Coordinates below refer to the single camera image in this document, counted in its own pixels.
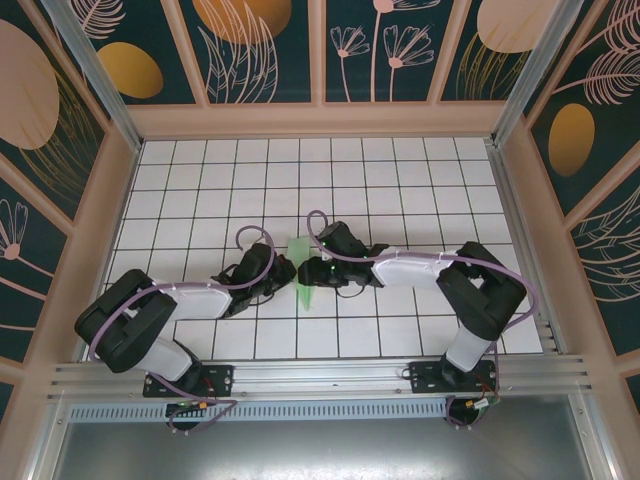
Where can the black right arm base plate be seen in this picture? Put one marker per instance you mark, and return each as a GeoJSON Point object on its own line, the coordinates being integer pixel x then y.
{"type": "Point", "coordinates": [425, 380]}

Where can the long aluminium mounting rail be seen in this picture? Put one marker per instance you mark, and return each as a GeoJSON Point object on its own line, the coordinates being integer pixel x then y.
{"type": "Point", "coordinates": [320, 375]}

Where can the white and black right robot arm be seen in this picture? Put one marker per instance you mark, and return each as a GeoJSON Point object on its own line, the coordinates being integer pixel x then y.
{"type": "Point", "coordinates": [405, 270]}

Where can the aluminium side rail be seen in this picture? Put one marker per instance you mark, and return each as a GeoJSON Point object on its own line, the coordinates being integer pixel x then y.
{"type": "Point", "coordinates": [525, 250]}

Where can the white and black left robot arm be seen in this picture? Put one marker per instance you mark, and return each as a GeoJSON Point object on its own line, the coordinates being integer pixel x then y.
{"type": "Point", "coordinates": [200, 300]}

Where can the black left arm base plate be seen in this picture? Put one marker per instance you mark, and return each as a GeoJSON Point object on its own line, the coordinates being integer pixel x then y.
{"type": "Point", "coordinates": [222, 380]}

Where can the light green cloth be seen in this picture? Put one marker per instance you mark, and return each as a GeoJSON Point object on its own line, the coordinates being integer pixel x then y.
{"type": "Point", "coordinates": [306, 297]}

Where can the grey metal sheet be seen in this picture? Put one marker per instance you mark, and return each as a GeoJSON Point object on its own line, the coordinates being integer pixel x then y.
{"type": "Point", "coordinates": [320, 450]}

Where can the aluminium corner post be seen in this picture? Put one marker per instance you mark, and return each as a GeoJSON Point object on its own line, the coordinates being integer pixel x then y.
{"type": "Point", "coordinates": [95, 75]}
{"type": "Point", "coordinates": [537, 65]}

